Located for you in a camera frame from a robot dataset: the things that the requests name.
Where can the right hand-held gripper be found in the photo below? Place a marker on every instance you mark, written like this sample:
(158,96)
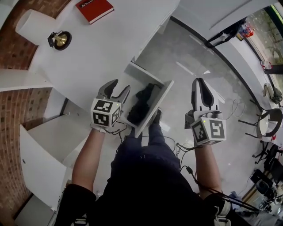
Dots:
(207,130)

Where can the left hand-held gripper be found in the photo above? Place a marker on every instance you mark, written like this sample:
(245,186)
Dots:
(104,112)

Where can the black umbrella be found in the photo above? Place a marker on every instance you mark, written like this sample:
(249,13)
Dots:
(140,106)

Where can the white drawer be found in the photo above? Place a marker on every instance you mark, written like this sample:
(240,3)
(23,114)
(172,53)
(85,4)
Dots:
(154,103)

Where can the person's right forearm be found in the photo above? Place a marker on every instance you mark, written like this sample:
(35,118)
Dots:
(209,167)

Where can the person's left forearm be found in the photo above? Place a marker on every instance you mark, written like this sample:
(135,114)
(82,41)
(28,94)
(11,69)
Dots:
(88,159)

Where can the white desk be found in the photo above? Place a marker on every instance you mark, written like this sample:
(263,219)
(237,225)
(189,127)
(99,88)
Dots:
(95,50)

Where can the person's black shoe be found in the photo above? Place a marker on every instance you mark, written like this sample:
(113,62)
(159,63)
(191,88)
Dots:
(157,115)

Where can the grey bag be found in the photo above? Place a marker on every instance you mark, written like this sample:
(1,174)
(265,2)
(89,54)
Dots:
(274,93)

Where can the person's dark blue trousers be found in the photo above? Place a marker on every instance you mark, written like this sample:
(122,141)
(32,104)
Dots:
(154,152)

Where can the red hardcover book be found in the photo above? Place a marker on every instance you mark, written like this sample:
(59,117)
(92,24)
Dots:
(94,8)

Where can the black office chair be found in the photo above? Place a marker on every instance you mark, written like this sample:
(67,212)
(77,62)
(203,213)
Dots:
(269,154)

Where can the white shelf unit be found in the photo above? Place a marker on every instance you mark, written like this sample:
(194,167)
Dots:
(42,141)

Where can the white lampshade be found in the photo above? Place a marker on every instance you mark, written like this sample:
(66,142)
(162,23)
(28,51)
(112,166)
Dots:
(35,25)

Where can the person's black top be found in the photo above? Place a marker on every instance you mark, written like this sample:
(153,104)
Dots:
(143,198)

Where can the white chair with black frame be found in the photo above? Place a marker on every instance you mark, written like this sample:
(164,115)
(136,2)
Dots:
(265,122)

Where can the black camera tripod gear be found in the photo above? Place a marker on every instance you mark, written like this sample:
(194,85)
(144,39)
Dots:
(265,187)

